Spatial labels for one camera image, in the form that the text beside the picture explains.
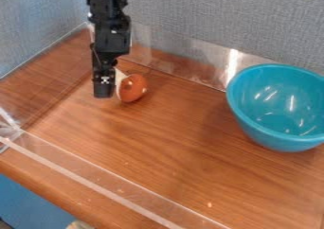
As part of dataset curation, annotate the white brown toy mushroom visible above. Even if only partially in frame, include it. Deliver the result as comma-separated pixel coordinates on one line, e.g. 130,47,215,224
115,69,149,103

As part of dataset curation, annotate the blue plastic bowl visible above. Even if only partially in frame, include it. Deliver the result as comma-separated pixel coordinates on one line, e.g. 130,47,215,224
225,63,324,152

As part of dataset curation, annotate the clear acrylic left barrier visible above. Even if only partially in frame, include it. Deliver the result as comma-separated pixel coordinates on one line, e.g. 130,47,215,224
0,22,89,79

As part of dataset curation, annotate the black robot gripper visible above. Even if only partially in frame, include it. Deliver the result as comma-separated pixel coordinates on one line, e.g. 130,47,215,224
86,0,130,98

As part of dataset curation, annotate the clear acrylic back barrier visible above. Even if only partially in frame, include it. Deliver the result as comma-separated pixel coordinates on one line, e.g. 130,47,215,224
122,19,324,94

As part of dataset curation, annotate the clear acrylic left bracket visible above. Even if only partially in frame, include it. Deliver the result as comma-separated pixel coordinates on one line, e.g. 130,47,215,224
0,107,22,154

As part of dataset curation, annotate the clear acrylic barrier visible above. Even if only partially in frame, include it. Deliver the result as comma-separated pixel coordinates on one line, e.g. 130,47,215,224
0,133,231,229
0,22,89,79
122,19,324,94

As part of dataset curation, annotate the clear acrylic front barrier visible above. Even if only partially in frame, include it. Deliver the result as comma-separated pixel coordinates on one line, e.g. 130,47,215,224
0,133,231,229

